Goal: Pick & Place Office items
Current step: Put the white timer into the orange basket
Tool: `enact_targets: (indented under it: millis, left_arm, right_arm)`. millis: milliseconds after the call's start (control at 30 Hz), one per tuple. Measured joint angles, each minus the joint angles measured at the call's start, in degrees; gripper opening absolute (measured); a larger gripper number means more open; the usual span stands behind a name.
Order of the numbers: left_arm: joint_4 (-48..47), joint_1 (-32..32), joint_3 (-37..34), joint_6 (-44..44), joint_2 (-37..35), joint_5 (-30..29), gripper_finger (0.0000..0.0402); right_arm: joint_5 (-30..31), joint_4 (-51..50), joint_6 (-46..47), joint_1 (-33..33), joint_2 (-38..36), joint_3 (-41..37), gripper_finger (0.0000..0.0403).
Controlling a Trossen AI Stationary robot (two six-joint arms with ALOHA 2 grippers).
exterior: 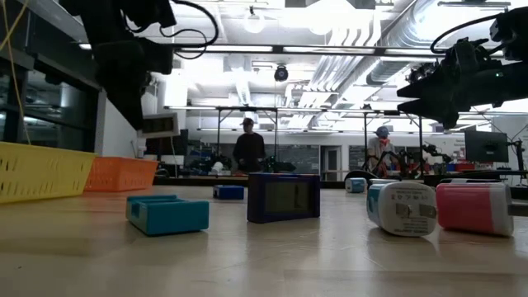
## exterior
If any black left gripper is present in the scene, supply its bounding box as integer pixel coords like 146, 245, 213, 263
92, 37, 175, 131

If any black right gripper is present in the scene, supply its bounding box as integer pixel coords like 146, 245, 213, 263
397, 37, 528, 130

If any pink white USB charger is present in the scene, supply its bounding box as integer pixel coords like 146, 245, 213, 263
436, 181, 528, 238

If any teal white USB charger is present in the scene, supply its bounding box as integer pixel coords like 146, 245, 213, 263
365, 181, 438, 238
345, 177, 368, 194

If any teal plastic box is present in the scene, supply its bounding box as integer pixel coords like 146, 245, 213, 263
125, 194, 210, 237

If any small blue plastic box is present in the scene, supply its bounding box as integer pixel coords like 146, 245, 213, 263
212, 184, 245, 201

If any dark blue digital clock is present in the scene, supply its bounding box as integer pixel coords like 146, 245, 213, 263
247, 172, 322, 224

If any black computer monitor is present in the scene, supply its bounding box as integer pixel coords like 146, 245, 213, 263
144, 138, 189, 157
464, 130, 510, 163

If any orange plastic basket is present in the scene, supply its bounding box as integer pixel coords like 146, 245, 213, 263
84, 156, 159, 193

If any person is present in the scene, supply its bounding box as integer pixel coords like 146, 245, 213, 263
366, 125, 398, 177
232, 117, 266, 174

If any yellow plastic basket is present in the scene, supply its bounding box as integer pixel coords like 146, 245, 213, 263
0, 141, 99, 205

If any overhead light bar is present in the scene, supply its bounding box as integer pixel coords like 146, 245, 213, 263
78, 42, 528, 59

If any black ceiling camera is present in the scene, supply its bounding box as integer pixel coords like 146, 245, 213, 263
273, 64, 290, 83
406, 61, 441, 85

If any black background rig frame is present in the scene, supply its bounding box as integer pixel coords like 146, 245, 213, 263
216, 106, 280, 166
362, 110, 424, 178

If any silver ventilation duct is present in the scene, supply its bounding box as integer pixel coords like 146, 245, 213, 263
366, 0, 459, 86

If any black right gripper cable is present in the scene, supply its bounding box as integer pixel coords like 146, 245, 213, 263
430, 14, 502, 55

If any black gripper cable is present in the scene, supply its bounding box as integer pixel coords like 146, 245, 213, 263
430, 14, 502, 55
123, 0, 220, 61

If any black table frame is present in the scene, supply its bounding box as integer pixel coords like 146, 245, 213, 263
153, 172, 528, 200

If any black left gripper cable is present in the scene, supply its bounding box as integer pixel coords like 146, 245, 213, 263
123, 0, 220, 61

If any yellow extension cable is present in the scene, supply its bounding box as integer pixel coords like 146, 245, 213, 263
1, 0, 32, 145

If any white ring ceiling lamp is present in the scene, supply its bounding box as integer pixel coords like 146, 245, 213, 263
242, 10, 266, 35

